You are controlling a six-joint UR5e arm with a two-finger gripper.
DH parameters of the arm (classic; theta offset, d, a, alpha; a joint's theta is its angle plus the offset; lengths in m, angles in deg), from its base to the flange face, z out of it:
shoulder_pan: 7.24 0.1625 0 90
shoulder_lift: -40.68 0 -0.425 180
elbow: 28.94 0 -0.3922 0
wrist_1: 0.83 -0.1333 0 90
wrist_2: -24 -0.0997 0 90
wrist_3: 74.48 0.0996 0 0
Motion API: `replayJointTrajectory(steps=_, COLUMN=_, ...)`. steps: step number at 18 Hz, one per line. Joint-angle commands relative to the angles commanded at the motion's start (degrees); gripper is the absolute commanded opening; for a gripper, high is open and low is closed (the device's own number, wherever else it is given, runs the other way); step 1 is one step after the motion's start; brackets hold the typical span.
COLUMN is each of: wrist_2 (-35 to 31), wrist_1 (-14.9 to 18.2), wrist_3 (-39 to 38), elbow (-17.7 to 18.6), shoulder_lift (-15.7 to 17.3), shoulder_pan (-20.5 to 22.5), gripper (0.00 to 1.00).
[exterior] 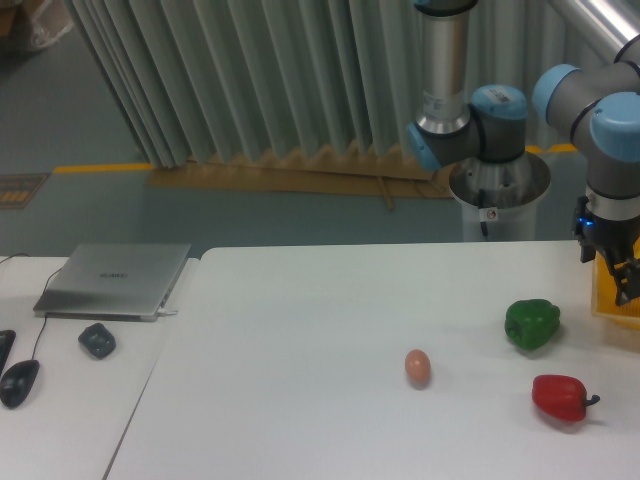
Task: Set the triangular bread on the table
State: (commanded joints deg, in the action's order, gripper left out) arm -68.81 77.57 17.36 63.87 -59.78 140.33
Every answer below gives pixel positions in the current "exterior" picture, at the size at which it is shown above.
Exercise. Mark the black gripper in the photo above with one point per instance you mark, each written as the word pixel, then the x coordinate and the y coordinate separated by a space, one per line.
pixel 602 226

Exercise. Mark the red bell pepper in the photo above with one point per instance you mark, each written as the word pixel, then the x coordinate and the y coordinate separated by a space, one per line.
pixel 562 397

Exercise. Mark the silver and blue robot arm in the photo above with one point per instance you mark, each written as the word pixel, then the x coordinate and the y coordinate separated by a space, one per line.
pixel 598 112

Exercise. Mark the yellow plastic basket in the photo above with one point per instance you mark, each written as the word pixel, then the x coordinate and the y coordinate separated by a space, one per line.
pixel 603 298

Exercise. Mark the green bell pepper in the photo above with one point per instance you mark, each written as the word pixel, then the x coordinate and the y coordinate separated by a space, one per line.
pixel 530 324

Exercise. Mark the brown egg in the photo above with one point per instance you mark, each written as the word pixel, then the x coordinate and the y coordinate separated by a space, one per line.
pixel 418 367

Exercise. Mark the brown cardboard sheet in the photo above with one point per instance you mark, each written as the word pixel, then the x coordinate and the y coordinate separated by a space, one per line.
pixel 389 176

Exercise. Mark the white laptop plug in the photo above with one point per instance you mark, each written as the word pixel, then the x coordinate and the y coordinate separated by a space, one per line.
pixel 166 312

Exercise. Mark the grey-green pleated curtain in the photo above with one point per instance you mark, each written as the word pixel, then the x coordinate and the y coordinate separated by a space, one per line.
pixel 202 78

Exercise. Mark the silver laptop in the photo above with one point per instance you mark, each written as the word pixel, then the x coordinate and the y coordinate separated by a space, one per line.
pixel 114 281

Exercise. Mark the yellow floor tape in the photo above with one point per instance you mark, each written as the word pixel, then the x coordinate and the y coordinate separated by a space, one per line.
pixel 102 168

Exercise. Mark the black earbuds case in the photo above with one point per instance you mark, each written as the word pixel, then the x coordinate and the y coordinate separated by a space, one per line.
pixel 98 341

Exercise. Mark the black computer mouse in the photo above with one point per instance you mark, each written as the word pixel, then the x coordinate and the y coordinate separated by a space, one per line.
pixel 17 382

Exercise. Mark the black keyboard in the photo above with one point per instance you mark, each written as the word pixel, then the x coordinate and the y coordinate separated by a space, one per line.
pixel 7 339

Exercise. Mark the clear plastic bag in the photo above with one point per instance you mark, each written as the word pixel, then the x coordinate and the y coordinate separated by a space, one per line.
pixel 32 26

